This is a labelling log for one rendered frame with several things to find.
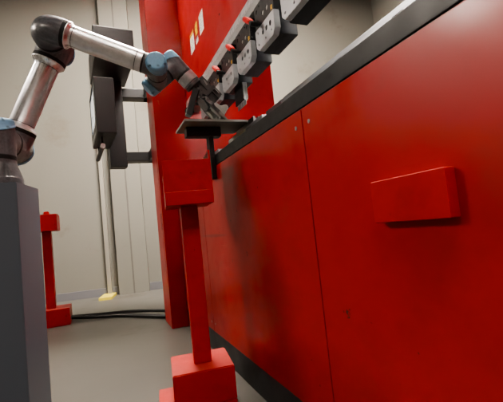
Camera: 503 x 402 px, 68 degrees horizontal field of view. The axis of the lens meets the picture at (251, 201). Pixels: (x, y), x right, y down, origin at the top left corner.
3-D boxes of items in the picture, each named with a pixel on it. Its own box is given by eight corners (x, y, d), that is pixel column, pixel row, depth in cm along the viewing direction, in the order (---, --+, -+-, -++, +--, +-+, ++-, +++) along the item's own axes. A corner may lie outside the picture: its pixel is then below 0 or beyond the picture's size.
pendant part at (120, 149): (96, 170, 277) (88, 59, 282) (131, 169, 288) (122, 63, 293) (101, 155, 231) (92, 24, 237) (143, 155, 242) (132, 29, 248)
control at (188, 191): (164, 210, 140) (160, 163, 142) (207, 206, 144) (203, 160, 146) (165, 206, 121) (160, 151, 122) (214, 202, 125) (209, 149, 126)
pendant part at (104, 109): (93, 148, 269) (89, 100, 272) (110, 148, 275) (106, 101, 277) (97, 132, 229) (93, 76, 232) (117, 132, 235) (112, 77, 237)
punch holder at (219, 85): (211, 108, 188) (208, 77, 189) (227, 109, 191) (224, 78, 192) (219, 98, 174) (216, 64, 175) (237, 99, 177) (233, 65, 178)
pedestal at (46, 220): (35, 325, 274) (28, 213, 279) (73, 319, 283) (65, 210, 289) (30, 331, 255) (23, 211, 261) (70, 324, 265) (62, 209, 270)
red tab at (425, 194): (374, 222, 63) (370, 183, 64) (383, 222, 64) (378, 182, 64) (451, 218, 49) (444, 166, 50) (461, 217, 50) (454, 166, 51)
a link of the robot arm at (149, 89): (138, 75, 140) (160, 57, 142) (140, 86, 151) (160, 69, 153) (153, 90, 141) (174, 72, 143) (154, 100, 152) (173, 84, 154)
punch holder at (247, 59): (238, 76, 151) (234, 37, 152) (257, 77, 154) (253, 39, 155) (251, 60, 137) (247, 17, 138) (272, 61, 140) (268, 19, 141)
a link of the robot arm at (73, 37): (27, -5, 123) (172, 49, 133) (38, 14, 134) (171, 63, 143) (15, 26, 121) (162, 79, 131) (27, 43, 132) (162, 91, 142)
